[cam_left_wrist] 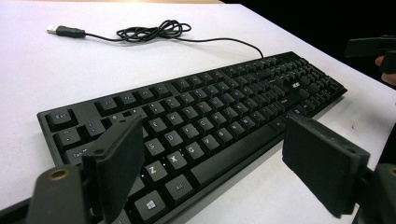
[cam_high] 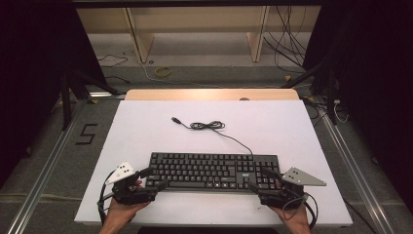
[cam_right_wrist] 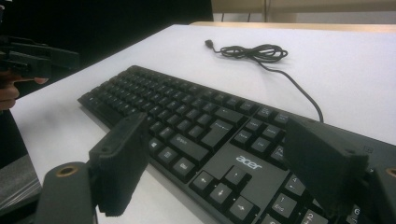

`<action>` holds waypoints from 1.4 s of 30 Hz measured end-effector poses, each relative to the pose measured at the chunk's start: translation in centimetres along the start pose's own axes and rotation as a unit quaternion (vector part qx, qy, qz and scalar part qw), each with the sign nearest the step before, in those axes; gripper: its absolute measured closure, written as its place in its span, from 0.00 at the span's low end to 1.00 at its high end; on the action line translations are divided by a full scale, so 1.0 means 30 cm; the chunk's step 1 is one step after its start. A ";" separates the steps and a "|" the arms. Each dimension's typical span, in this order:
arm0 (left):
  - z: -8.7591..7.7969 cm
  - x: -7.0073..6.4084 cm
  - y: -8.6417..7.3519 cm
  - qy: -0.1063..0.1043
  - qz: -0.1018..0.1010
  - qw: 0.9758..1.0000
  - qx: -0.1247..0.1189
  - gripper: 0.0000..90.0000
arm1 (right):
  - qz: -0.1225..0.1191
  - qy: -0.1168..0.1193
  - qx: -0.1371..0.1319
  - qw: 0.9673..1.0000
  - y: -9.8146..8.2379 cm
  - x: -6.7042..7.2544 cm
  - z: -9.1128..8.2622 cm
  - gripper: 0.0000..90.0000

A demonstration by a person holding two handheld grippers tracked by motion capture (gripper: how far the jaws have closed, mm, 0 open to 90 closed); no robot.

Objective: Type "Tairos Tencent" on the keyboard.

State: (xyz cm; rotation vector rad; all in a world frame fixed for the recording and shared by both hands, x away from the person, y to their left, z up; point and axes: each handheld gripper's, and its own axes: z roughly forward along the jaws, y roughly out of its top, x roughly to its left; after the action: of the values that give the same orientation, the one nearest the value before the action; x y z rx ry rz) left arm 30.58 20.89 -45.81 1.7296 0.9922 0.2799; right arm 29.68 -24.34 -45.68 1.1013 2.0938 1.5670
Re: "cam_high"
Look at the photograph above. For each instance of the black computer keyboard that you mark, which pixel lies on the black computer keyboard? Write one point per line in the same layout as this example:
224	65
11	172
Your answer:
201	169

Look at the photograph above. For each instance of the light wooden desk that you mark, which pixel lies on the light wooden desk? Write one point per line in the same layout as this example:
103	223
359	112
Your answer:
195	19

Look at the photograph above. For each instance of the light wooden table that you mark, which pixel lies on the light wooden table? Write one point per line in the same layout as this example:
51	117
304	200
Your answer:
195	94

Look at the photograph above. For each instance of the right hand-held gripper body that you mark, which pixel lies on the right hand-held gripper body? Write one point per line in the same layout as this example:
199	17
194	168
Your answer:
282	198

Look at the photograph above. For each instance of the person's right hand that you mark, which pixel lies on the person's right hand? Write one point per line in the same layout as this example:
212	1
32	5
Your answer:
295	218

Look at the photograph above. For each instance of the person's left hand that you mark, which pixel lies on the person's left hand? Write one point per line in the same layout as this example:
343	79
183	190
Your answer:
121	213

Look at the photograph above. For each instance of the white table board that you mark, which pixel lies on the white table board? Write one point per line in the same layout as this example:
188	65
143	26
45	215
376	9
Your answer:
276	130

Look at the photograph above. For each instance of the yellow tape piece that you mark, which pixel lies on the yellow tape piece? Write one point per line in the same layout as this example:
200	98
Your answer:
93	101
288	78

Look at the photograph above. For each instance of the short aluminium bar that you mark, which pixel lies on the short aluminium bar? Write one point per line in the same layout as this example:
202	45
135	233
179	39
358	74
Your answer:
104	95

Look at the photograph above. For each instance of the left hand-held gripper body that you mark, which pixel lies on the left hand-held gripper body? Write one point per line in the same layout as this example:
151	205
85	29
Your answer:
130	196

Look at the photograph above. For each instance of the black curtain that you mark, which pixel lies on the black curtain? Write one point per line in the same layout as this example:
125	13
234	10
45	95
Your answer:
32	81
373	81

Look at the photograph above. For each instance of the long aluminium rail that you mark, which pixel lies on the long aluminium rail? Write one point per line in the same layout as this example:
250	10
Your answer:
357	182
42	182

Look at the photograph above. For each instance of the black metal stand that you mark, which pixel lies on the black metal stand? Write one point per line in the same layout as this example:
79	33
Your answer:
66	104
331	97

